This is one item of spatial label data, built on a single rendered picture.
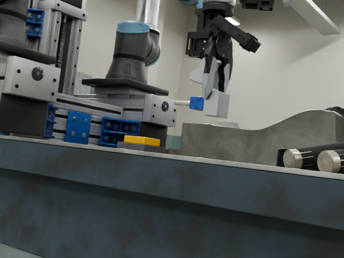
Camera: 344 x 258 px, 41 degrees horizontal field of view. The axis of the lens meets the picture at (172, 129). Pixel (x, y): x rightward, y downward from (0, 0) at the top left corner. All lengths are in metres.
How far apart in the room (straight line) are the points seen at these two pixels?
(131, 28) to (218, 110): 0.72
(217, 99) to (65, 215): 0.57
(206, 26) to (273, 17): 8.46
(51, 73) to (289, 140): 0.61
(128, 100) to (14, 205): 1.01
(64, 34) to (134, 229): 1.19
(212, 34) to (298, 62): 8.02
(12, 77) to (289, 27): 8.37
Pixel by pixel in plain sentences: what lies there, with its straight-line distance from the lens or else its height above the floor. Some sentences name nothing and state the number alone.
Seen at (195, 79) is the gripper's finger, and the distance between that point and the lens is 1.03.
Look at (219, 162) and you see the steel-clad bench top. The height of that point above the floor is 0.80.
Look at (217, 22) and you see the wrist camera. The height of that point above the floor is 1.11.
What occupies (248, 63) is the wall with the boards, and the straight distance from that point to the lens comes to 9.47.
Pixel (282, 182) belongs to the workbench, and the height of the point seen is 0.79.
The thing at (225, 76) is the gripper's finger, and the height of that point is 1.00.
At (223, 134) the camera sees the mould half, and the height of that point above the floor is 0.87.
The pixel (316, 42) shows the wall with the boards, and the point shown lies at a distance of 9.04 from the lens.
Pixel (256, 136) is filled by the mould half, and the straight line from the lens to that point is 1.06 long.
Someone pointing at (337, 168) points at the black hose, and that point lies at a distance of 0.58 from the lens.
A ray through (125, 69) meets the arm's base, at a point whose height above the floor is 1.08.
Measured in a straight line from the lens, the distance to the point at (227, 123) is 1.28.
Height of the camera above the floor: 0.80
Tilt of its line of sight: 4 degrees up
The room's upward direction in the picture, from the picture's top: 7 degrees clockwise
